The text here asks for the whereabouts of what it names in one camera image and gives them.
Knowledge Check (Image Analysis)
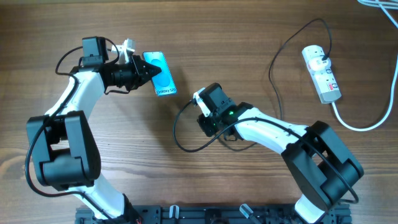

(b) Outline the blue Galaxy smartphone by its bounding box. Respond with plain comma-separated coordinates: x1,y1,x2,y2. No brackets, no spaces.
142,51,177,96

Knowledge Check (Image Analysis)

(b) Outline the black charger cable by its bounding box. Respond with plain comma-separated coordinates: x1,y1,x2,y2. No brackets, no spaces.
217,17,333,152

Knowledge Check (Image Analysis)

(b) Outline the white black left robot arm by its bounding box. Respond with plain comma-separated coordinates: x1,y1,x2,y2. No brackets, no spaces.
25,36,162,223

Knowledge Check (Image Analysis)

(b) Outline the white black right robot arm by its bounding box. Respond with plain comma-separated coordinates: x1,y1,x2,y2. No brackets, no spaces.
193,83,364,223

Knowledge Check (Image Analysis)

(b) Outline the white USB charger plug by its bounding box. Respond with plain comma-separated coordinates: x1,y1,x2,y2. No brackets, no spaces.
306,56,331,75

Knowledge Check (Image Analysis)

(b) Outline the white power strip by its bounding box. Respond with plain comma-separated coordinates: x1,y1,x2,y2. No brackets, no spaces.
302,45,341,104

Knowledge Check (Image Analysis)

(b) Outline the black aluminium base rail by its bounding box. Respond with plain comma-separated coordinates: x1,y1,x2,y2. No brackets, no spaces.
75,204,353,224

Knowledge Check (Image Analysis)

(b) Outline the white power strip cord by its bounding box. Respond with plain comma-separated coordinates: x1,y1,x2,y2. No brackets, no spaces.
331,0,398,132

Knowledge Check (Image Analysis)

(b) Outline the white bundled cable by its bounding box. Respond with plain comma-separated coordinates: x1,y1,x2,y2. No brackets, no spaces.
356,0,398,10

